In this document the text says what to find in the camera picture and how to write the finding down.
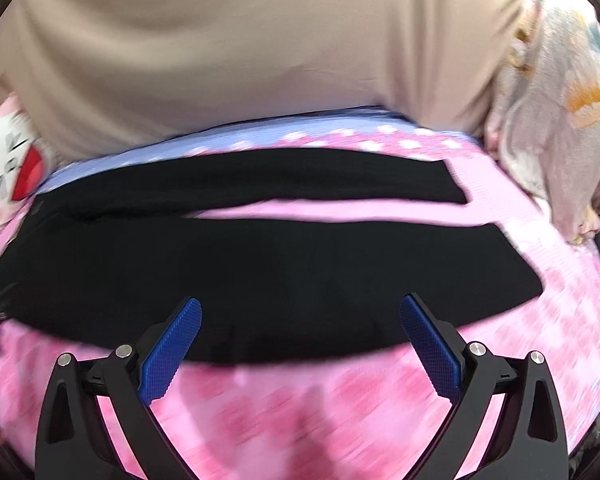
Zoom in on black fleece-lined pants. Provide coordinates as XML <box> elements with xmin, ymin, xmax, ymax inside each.
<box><xmin>0</xmin><ymin>148</ymin><xmax>543</xmax><ymax>364</ymax></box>

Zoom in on pink rose bed sheet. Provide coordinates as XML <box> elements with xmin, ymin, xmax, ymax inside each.
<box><xmin>0</xmin><ymin>105</ymin><xmax>600</xmax><ymax>480</ymax></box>

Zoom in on white cat face pillow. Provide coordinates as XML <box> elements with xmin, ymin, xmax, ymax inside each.
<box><xmin>0</xmin><ymin>93</ymin><xmax>59</xmax><ymax>231</ymax></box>

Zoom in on floral pastel blanket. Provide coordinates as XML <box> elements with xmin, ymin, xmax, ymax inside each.
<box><xmin>484</xmin><ymin>0</ymin><xmax>600</xmax><ymax>244</ymax></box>

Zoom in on beige curtain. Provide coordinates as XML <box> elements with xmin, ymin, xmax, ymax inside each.
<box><xmin>0</xmin><ymin>0</ymin><xmax>524</xmax><ymax>160</ymax></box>

